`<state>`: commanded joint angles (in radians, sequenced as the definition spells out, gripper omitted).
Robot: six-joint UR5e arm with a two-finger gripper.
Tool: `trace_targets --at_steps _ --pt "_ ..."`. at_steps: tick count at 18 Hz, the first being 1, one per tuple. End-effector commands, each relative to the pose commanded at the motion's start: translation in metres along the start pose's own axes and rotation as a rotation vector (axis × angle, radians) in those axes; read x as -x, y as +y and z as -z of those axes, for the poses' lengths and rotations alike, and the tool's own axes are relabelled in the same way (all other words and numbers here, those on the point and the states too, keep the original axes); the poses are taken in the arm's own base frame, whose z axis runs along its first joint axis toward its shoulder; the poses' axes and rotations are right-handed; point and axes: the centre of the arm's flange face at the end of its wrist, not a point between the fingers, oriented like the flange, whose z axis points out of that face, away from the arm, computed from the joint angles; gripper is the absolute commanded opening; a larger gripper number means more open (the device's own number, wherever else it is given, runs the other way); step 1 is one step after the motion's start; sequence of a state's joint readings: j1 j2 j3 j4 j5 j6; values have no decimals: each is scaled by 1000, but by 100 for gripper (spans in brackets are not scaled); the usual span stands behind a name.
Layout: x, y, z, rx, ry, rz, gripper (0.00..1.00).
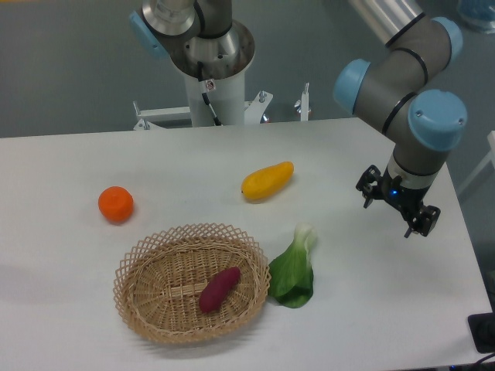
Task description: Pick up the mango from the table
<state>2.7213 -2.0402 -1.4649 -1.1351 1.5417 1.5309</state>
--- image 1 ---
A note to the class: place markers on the blue object top right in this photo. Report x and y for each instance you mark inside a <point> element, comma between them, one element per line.
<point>477,13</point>

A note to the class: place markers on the woven wicker basket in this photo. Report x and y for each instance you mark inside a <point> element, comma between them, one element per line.
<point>159,282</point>

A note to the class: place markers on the white frame at right edge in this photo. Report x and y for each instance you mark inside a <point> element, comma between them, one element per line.
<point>481,172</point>

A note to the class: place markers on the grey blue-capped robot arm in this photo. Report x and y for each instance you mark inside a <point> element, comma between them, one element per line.
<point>212,51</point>

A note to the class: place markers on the orange tangerine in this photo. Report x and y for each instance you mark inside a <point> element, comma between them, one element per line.
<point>116,204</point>

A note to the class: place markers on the white metal base frame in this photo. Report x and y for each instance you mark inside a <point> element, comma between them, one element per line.
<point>254,112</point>

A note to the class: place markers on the black device at table edge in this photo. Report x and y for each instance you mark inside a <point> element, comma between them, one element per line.
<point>481,327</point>

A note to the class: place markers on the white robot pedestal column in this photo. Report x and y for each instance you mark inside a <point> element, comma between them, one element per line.
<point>224,97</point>

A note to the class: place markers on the green bok choy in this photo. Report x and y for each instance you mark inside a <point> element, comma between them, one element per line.
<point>292,276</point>

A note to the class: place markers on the yellow mango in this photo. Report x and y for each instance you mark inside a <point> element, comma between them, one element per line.
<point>267,181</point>

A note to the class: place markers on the purple sweet potato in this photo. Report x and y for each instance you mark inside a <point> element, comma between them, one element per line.
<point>216,291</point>

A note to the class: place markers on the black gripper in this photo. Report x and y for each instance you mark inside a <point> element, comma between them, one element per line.
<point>421,219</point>

